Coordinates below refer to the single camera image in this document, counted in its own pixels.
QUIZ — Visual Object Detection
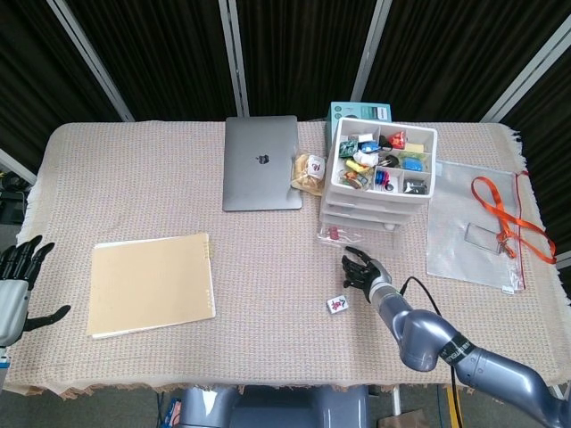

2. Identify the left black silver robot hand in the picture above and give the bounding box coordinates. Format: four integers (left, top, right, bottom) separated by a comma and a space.
0, 235, 72, 347

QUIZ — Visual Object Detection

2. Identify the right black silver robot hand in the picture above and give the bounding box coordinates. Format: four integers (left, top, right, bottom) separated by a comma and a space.
341, 245, 393, 303

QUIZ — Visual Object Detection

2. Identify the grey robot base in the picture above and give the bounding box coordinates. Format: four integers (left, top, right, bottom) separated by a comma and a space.
176, 385, 371, 428

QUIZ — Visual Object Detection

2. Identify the teal cardboard box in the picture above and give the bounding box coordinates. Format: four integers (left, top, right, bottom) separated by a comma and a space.
325, 101, 393, 146

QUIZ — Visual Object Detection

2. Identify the brown snack packet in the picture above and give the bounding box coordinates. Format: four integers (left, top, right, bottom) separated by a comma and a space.
341, 171, 374, 191

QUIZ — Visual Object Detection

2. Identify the pink woven tablecloth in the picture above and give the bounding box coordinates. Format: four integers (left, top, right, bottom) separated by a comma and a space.
16, 119, 571, 399

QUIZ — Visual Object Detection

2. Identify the clear mesh zip pouch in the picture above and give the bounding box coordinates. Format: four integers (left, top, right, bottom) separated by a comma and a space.
426, 160, 530, 295

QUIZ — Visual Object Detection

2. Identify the clear bag of snacks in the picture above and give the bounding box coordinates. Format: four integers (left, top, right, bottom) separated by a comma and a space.
289, 152, 327, 196

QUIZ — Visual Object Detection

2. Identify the clear badge holder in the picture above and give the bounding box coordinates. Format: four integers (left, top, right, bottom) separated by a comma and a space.
463, 222, 503, 255

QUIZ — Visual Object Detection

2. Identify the tan spiral notebook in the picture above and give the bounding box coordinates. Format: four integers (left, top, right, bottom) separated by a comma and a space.
86, 232, 218, 341

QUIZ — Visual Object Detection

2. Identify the grey closed laptop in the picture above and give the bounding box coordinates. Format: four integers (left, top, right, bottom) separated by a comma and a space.
222, 115, 303, 212

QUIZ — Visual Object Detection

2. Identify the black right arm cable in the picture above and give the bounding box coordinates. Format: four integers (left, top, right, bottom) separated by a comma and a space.
399, 276, 460, 428

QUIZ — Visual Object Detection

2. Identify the white drawer organizer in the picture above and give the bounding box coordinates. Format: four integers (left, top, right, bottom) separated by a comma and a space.
319, 116, 438, 233

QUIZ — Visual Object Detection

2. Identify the orange lanyard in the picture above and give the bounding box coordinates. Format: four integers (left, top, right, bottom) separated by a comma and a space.
471, 177, 558, 264

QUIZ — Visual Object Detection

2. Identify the aluminium frame post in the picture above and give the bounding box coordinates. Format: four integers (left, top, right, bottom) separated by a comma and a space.
350, 0, 393, 106
46, 0, 135, 121
218, 0, 250, 118
479, 0, 571, 124

